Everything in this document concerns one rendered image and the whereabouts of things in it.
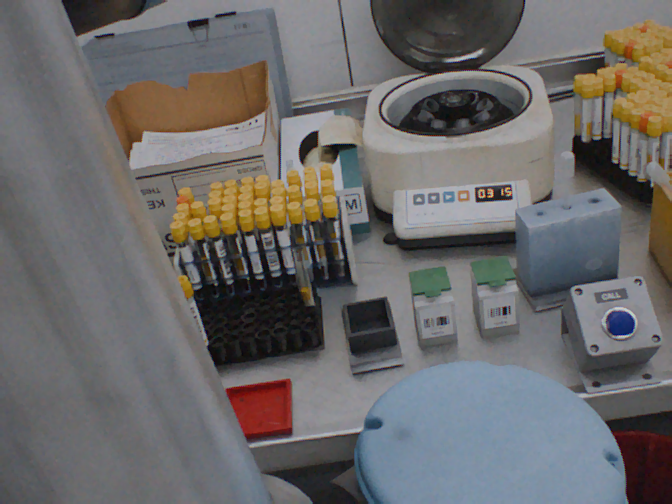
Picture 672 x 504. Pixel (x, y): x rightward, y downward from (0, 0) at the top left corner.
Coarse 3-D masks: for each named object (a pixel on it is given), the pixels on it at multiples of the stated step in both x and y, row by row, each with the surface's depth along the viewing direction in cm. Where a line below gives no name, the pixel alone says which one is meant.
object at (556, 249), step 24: (600, 192) 83; (528, 216) 81; (552, 216) 80; (576, 216) 80; (600, 216) 80; (528, 240) 80; (552, 240) 81; (576, 240) 81; (600, 240) 82; (528, 264) 82; (552, 264) 82; (576, 264) 83; (600, 264) 84; (528, 288) 84; (552, 288) 84
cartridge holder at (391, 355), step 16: (352, 304) 84; (368, 304) 84; (384, 304) 84; (352, 320) 85; (368, 320) 85; (384, 320) 85; (352, 336) 80; (368, 336) 80; (384, 336) 80; (352, 352) 81; (368, 352) 81; (384, 352) 80; (400, 352) 80; (352, 368) 80; (368, 368) 80
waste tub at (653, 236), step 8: (656, 184) 84; (656, 192) 84; (664, 192) 81; (656, 200) 84; (664, 200) 82; (656, 208) 85; (664, 208) 82; (656, 216) 85; (664, 216) 83; (656, 224) 85; (664, 224) 83; (656, 232) 86; (664, 232) 83; (656, 240) 86; (664, 240) 84; (656, 248) 87; (664, 248) 84; (656, 256) 87; (664, 256) 84; (664, 264) 85; (664, 272) 85
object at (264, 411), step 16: (256, 384) 80; (272, 384) 80; (288, 384) 80; (240, 400) 80; (256, 400) 79; (272, 400) 79; (288, 400) 78; (240, 416) 78; (256, 416) 77; (272, 416) 77; (288, 416) 76; (256, 432) 75; (272, 432) 75; (288, 432) 75
